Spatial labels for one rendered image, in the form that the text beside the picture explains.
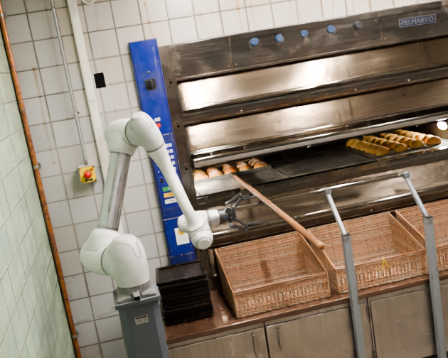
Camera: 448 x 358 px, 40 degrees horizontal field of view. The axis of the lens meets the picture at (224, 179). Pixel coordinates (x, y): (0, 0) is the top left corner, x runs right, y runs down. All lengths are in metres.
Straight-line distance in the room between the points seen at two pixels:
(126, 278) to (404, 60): 2.23
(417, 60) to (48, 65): 2.22
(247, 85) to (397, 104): 0.97
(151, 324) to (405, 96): 2.18
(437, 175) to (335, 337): 1.31
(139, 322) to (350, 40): 2.14
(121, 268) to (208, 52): 1.50
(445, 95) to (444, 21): 0.46
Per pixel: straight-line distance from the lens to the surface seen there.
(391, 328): 3.77
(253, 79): 3.78
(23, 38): 3.70
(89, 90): 3.66
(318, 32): 3.90
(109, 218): 3.00
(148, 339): 2.93
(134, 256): 2.82
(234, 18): 3.76
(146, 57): 3.65
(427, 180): 4.23
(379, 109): 4.02
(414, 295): 3.76
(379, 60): 4.03
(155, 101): 3.65
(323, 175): 3.95
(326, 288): 3.59
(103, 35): 3.68
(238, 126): 3.78
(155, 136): 2.95
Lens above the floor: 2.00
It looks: 11 degrees down
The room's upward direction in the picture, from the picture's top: 10 degrees counter-clockwise
